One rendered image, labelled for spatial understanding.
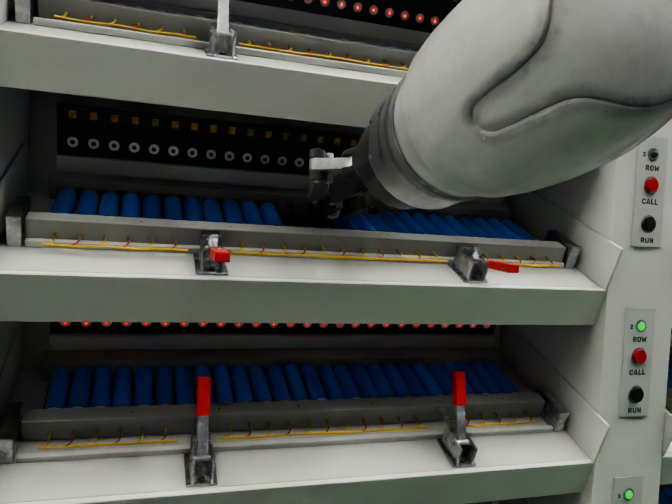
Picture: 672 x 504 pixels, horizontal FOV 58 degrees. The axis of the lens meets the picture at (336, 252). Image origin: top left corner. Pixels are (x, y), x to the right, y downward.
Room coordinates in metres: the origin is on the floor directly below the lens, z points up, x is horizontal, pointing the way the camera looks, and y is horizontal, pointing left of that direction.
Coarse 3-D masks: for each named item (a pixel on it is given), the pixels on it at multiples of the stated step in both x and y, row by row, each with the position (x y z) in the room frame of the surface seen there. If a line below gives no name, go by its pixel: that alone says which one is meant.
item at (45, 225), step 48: (96, 240) 0.55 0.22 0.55; (144, 240) 0.56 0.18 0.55; (192, 240) 0.57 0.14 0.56; (240, 240) 0.59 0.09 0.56; (288, 240) 0.60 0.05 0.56; (336, 240) 0.62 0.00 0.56; (384, 240) 0.63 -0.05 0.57; (432, 240) 0.65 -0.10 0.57; (480, 240) 0.67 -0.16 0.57; (528, 240) 0.70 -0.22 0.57
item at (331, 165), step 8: (312, 160) 0.48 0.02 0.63; (320, 160) 0.48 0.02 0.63; (328, 160) 0.48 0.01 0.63; (336, 160) 0.48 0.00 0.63; (344, 160) 0.48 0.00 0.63; (312, 168) 0.48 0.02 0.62; (320, 168) 0.48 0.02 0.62; (328, 168) 0.48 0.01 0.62; (336, 168) 0.48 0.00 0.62; (328, 176) 0.49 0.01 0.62
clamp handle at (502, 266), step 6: (474, 252) 0.62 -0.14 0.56; (480, 252) 0.62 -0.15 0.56; (474, 258) 0.63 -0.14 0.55; (486, 264) 0.60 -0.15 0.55; (492, 264) 0.59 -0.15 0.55; (498, 264) 0.58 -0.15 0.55; (504, 264) 0.57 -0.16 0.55; (510, 264) 0.56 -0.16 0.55; (516, 264) 0.56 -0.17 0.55; (498, 270) 0.58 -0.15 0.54; (504, 270) 0.57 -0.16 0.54; (510, 270) 0.56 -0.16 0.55; (516, 270) 0.56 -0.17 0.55
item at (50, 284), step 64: (0, 192) 0.52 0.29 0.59; (0, 256) 0.51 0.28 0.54; (64, 256) 0.53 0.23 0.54; (128, 256) 0.55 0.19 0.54; (192, 256) 0.57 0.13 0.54; (256, 256) 0.59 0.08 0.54; (576, 256) 0.70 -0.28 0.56; (0, 320) 0.50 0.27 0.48; (64, 320) 0.51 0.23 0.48; (128, 320) 0.53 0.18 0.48; (192, 320) 0.54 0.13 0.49; (256, 320) 0.56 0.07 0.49; (320, 320) 0.58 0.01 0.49; (384, 320) 0.60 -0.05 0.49; (448, 320) 0.62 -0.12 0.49; (512, 320) 0.65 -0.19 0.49; (576, 320) 0.67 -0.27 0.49
